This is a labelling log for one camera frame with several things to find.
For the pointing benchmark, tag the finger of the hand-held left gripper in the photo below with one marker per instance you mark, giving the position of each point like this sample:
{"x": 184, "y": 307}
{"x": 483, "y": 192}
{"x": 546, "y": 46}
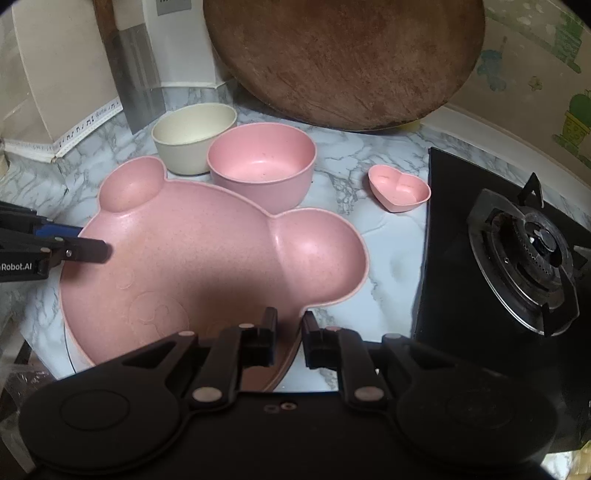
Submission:
{"x": 57, "y": 228}
{"x": 85, "y": 250}

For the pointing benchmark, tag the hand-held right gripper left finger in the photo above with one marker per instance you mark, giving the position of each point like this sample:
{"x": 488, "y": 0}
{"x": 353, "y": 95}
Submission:
{"x": 271, "y": 344}

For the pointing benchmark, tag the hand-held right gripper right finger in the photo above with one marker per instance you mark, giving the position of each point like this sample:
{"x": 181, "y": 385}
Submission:
{"x": 308, "y": 346}

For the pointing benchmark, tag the pink bear-shaped plate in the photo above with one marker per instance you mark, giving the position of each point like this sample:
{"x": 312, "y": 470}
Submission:
{"x": 198, "y": 258}

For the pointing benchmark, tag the cream round bowl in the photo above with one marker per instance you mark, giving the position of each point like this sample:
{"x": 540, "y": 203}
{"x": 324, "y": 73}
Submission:
{"x": 191, "y": 138}

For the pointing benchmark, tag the pink heart-shaped dish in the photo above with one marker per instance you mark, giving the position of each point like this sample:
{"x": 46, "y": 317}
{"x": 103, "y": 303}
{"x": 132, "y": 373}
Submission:
{"x": 399, "y": 187}

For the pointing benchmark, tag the pink round bowl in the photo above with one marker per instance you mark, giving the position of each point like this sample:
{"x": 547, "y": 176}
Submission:
{"x": 261, "y": 159}

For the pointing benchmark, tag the patterned white edge tape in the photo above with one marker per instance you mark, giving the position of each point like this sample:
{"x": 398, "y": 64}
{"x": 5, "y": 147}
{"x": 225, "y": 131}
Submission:
{"x": 85, "y": 124}

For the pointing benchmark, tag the black glass gas cooktop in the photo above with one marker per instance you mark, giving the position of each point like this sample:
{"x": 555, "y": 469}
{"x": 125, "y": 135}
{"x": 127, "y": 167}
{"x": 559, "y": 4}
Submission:
{"x": 443, "y": 258}

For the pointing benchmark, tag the white vented box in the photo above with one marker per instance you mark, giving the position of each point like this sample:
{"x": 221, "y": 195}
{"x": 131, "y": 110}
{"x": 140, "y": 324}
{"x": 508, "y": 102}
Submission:
{"x": 184, "y": 41}

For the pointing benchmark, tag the gas burner with pan support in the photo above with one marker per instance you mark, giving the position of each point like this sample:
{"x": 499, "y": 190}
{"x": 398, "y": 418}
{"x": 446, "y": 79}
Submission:
{"x": 526, "y": 258}

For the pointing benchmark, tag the round wooden cutting board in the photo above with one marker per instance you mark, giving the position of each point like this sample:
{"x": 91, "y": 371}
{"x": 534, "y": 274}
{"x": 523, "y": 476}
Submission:
{"x": 341, "y": 60}

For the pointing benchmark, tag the cactus print wall covering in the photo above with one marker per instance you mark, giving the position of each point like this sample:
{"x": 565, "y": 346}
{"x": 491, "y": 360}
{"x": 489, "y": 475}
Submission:
{"x": 531, "y": 69}

